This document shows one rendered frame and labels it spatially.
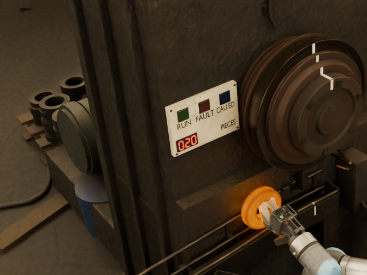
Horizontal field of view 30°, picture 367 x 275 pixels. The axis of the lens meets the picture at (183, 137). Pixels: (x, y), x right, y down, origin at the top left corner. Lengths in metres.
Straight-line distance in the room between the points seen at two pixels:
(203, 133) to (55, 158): 1.73
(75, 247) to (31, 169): 0.83
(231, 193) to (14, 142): 2.43
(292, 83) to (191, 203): 0.53
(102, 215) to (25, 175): 0.98
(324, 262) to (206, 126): 0.57
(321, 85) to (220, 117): 0.34
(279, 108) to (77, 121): 1.39
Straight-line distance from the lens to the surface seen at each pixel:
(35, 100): 4.34
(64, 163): 3.77
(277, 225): 2.31
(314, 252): 2.25
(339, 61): 2.28
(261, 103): 2.14
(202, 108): 2.18
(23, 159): 4.38
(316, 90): 2.16
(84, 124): 3.32
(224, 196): 2.37
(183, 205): 2.30
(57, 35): 6.02
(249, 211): 2.37
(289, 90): 2.16
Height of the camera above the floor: 2.29
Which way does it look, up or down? 32 degrees down
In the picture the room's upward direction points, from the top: 7 degrees counter-clockwise
